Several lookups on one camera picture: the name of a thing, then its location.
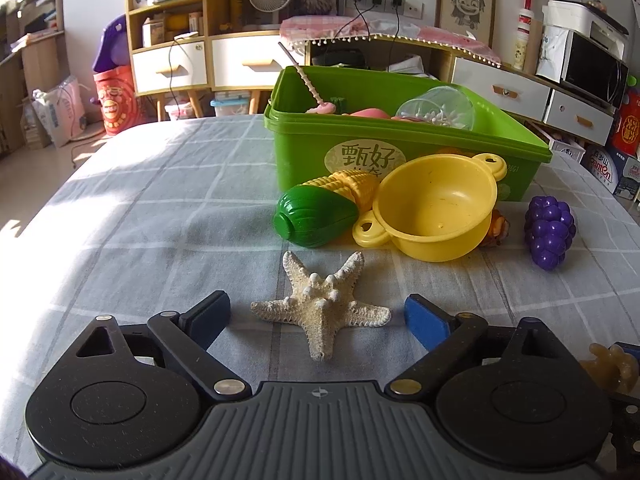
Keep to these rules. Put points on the framed cartoon drawing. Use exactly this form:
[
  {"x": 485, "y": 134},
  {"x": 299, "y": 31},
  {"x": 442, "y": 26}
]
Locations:
[{"x": 466, "y": 2}]

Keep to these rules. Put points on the wooden TV stand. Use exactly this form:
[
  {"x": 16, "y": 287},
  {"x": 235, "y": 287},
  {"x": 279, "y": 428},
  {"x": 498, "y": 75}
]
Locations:
[{"x": 500, "y": 72}]

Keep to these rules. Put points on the coral pink toy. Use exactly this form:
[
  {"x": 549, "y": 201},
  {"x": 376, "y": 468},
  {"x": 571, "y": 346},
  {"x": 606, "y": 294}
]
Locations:
[{"x": 370, "y": 113}]

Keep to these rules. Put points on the black microwave oven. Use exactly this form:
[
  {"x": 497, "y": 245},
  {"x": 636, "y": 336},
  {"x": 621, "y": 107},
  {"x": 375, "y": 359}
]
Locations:
[{"x": 595, "y": 67}]

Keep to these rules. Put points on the clear cotton swab container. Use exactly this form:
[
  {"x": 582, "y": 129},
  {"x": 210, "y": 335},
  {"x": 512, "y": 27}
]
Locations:
[{"x": 440, "y": 107}]

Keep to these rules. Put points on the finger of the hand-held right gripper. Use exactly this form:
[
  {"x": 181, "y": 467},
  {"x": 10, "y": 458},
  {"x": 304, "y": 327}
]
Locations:
[
  {"x": 630, "y": 350},
  {"x": 627, "y": 430}
]

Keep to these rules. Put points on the white sack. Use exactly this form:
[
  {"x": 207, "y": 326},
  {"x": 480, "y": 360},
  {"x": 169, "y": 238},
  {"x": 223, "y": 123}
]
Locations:
[{"x": 60, "y": 112}]

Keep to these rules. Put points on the orange brown toy creature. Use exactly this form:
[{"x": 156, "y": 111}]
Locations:
[{"x": 496, "y": 230}]

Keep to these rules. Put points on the white drawer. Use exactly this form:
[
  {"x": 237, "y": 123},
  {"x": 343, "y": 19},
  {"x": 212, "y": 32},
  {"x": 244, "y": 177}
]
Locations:
[
  {"x": 250, "y": 62},
  {"x": 580, "y": 115},
  {"x": 170, "y": 67},
  {"x": 500, "y": 90}
]

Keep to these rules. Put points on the clear box with blue lid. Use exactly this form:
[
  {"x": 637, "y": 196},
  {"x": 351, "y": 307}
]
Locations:
[{"x": 230, "y": 107}]

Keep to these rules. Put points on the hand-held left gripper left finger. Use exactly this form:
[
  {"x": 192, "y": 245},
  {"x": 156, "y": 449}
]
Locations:
[{"x": 207, "y": 317}]

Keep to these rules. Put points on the white printed bottle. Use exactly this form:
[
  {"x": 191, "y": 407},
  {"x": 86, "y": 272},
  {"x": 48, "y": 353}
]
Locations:
[{"x": 521, "y": 40}]

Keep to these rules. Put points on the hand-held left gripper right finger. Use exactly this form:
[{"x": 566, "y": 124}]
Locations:
[{"x": 425, "y": 322}]

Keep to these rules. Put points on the green plastic storage bin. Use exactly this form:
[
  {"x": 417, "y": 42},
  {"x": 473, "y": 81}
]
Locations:
[{"x": 305, "y": 145}]

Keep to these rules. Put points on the purple plastic item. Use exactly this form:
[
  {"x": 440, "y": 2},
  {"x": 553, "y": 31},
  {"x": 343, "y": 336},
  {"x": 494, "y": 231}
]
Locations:
[{"x": 112, "y": 45}]

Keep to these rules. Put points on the wooden shelf cabinet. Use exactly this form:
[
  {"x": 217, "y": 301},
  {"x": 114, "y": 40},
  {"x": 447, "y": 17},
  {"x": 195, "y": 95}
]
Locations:
[{"x": 215, "y": 25}]

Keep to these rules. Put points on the red printed bag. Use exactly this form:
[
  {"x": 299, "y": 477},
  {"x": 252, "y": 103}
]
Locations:
[{"x": 116, "y": 105}]

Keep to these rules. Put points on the pink fringed cloth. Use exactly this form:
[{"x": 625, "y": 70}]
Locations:
[{"x": 440, "y": 35}]

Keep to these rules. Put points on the white plastic crate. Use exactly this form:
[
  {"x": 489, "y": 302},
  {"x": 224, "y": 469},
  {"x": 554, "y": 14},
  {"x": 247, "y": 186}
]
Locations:
[{"x": 567, "y": 149}]

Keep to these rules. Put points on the toy corn cob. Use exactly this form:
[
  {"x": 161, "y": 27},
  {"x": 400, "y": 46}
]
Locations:
[{"x": 310, "y": 215}]

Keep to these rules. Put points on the pink beaded toy wand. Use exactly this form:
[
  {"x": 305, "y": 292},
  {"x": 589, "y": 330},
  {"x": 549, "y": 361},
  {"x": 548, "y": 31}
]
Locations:
[{"x": 322, "y": 108}]

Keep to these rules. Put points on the yellow toy pot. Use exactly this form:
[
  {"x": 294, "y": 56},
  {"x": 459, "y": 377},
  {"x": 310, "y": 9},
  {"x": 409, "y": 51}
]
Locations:
[{"x": 430, "y": 210}]

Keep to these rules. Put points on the wall power outlets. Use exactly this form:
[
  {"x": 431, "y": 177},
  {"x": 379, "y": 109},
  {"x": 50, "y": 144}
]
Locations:
[{"x": 385, "y": 2}]

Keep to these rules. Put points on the beige starfish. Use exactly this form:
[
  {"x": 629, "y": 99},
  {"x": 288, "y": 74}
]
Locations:
[{"x": 322, "y": 305}]

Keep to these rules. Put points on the purple toy grapes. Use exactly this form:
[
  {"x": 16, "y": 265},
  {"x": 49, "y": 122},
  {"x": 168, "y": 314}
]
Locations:
[{"x": 547, "y": 230}]

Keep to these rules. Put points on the wooden bookshelf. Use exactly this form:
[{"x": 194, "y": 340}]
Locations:
[{"x": 35, "y": 60}]

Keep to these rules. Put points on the white appliance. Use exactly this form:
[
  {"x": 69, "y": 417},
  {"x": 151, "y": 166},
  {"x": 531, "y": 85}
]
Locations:
[{"x": 580, "y": 17}]

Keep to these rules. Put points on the amber translucent toy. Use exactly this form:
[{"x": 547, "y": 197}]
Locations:
[{"x": 600, "y": 365}]

